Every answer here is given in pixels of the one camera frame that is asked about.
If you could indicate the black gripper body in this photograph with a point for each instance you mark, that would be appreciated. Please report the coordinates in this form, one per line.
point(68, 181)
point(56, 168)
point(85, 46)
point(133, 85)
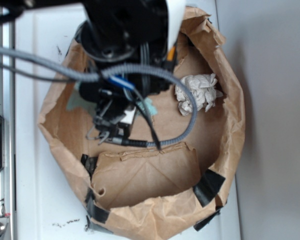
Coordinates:
point(118, 90)

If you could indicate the teal blue cloth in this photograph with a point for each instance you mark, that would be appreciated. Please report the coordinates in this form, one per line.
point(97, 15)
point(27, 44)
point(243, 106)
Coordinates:
point(150, 107)

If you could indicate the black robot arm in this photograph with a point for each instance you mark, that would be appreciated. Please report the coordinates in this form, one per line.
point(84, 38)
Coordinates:
point(131, 50)

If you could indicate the crumpled white paper ball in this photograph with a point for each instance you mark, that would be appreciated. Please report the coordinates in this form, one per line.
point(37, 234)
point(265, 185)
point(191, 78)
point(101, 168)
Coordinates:
point(203, 89)

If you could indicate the black tape strip left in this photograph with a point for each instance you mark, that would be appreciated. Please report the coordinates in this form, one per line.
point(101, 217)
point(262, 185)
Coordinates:
point(97, 213)

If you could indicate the black tape strip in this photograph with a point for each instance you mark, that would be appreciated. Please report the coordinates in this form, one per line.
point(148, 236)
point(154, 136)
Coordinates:
point(204, 222)
point(97, 213)
point(208, 187)

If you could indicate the black tape strip lower right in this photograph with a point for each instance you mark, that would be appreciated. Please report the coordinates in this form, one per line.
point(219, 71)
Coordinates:
point(204, 222)

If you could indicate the aluminium frame rail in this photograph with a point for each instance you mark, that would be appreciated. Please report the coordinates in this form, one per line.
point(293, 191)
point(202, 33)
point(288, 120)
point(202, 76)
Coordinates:
point(7, 150)

